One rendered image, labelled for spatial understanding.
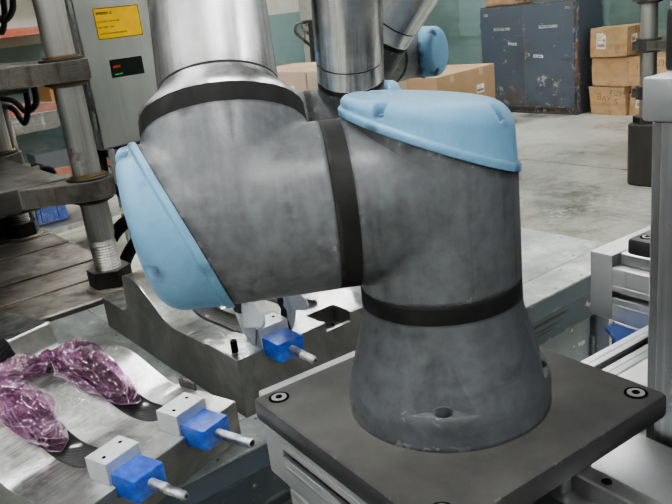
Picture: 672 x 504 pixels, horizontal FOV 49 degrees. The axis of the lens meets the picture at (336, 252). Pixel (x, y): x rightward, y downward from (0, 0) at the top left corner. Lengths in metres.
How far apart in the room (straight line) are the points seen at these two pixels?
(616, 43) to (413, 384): 7.32
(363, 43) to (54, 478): 0.60
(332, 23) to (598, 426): 0.46
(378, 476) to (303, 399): 0.12
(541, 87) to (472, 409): 7.69
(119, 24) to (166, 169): 1.38
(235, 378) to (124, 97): 0.96
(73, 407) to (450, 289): 0.66
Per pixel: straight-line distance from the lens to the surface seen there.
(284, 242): 0.45
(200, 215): 0.45
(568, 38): 7.92
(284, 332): 1.05
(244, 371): 1.04
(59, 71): 1.63
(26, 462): 0.98
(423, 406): 0.51
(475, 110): 0.47
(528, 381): 0.53
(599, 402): 0.58
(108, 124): 1.82
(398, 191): 0.46
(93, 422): 1.02
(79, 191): 1.66
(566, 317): 1.52
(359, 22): 0.78
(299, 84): 5.22
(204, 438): 0.92
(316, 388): 0.61
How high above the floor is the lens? 1.33
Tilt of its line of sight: 18 degrees down
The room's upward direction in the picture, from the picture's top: 7 degrees counter-clockwise
